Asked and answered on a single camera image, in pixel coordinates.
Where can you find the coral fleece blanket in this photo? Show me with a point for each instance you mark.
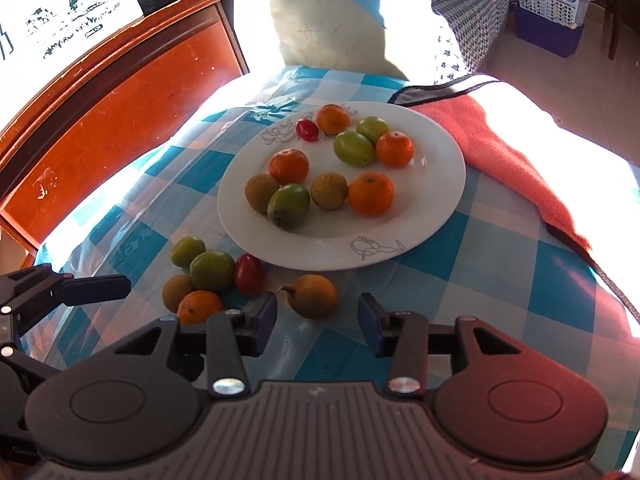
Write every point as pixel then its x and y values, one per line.
pixel 500 150

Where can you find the cream pillow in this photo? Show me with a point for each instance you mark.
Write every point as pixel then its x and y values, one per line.
pixel 325 30

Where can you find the brown sapodilla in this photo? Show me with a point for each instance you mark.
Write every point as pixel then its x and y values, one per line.
pixel 328 191
pixel 314 296
pixel 260 192
pixel 176 292

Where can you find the green jujube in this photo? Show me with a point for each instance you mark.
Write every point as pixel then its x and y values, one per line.
pixel 354 148
pixel 372 128
pixel 187 251
pixel 288 205
pixel 212 271

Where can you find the red cherry tomato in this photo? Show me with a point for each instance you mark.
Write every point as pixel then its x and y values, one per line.
pixel 307 129
pixel 249 274

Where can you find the dark wooden chair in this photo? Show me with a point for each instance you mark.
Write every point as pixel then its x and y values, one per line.
pixel 614 10

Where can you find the white star print cloth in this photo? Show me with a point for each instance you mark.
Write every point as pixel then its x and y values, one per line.
pixel 450 55

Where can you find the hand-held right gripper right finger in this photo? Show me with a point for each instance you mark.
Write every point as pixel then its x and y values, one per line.
pixel 368 320

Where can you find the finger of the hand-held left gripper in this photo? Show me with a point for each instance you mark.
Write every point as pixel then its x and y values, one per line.
pixel 95 288
pixel 35 366

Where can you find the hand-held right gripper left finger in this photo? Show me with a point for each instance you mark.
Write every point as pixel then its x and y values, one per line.
pixel 267 318

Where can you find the blue storage bin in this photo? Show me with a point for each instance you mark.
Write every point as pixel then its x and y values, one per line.
pixel 545 40

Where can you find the dark checked mattress cover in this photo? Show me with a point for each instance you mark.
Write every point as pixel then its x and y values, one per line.
pixel 475 0

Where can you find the blue white checked cloth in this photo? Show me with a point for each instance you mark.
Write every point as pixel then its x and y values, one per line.
pixel 500 270

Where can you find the white plate with line drawings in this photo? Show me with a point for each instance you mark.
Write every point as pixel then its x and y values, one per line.
pixel 425 185

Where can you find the red-brown wooden headboard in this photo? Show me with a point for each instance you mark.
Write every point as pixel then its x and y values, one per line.
pixel 125 100

